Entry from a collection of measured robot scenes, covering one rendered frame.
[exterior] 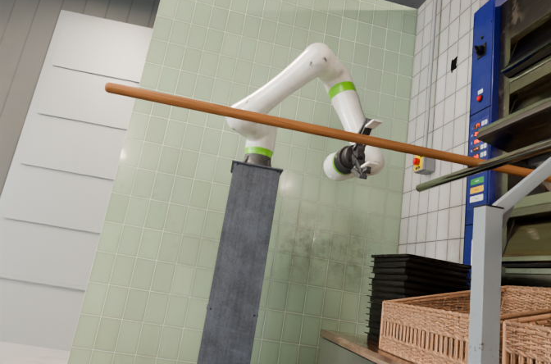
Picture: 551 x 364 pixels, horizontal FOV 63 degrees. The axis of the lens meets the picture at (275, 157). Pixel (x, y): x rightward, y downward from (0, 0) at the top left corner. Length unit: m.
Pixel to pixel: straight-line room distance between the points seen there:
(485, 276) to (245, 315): 1.10
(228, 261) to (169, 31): 1.45
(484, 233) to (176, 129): 1.87
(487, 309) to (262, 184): 1.15
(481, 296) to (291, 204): 1.67
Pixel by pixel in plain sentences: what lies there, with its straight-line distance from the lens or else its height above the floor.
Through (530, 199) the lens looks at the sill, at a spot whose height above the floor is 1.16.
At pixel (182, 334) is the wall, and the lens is 2.46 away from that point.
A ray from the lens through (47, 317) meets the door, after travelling 4.09.
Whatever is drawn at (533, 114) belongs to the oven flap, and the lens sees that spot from 1.74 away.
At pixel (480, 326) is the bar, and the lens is 1.00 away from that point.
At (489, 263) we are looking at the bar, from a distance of 1.01.
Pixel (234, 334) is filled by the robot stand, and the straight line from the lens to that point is 1.88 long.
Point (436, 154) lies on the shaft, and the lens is 1.48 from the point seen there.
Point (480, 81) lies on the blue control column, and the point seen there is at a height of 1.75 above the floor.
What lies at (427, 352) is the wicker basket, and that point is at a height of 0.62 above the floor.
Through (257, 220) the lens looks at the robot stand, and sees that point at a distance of 1.89.
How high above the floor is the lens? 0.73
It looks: 15 degrees up
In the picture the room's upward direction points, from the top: 9 degrees clockwise
